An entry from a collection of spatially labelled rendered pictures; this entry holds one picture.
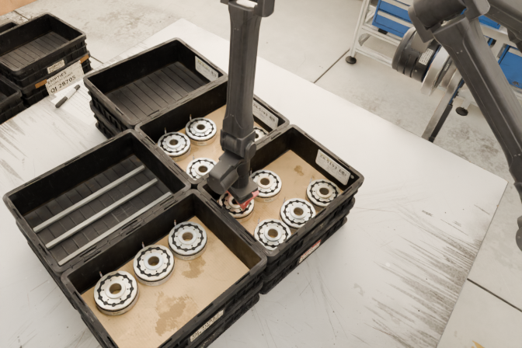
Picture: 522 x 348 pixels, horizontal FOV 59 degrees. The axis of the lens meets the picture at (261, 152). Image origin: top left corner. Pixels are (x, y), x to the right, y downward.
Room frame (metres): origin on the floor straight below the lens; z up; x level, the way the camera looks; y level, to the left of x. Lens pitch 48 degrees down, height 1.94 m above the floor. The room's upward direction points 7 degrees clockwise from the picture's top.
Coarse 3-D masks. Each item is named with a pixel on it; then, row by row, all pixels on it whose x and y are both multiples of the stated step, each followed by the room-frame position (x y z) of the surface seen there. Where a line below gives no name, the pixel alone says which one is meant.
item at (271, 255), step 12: (300, 132) 1.03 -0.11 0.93; (264, 144) 0.95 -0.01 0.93; (336, 156) 0.94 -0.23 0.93; (348, 168) 0.90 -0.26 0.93; (204, 180) 0.79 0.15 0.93; (360, 180) 0.86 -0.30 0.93; (204, 192) 0.75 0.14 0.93; (348, 192) 0.81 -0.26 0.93; (216, 204) 0.71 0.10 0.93; (336, 204) 0.77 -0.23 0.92; (228, 216) 0.68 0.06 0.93; (324, 216) 0.73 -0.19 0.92; (240, 228) 0.65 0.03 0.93; (300, 228) 0.67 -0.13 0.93; (252, 240) 0.62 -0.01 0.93; (264, 252) 0.59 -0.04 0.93; (276, 252) 0.59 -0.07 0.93
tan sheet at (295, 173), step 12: (288, 156) 1.01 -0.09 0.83; (264, 168) 0.95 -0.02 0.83; (276, 168) 0.95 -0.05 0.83; (288, 168) 0.96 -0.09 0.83; (300, 168) 0.97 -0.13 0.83; (312, 168) 0.97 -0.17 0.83; (288, 180) 0.91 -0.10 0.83; (300, 180) 0.91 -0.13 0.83; (312, 180) 0.92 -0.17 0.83; (288, 192) 0.86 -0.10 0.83; (300, 192) 0.87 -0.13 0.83; (264, 204) 0.81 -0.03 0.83; (276, 204) 0.81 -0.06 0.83; (252, 216) 0.76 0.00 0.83; (264, 216) 0.76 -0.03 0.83; (276, 216) 0.77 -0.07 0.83; (252, 228) 0.72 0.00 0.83
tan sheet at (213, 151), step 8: (216, 112) 1.18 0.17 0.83; (224, 112) 1.18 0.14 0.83; (216, 120) 1.13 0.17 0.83; (184, 128) 1.08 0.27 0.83; (192, 144) 1.01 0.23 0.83; (208, 144) 1.02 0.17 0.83; (216, 144) 1.02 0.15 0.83; (192, 152) 0.97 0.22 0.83; (200, 152) 0.98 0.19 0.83; (208, 152) 0.98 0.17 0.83; (216, 152) 0.99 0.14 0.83; (184, 160) 0.94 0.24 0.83; (192, 160) 0.94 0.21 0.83; (216, 160) 0.95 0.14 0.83; (184, 168) 0.91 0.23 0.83
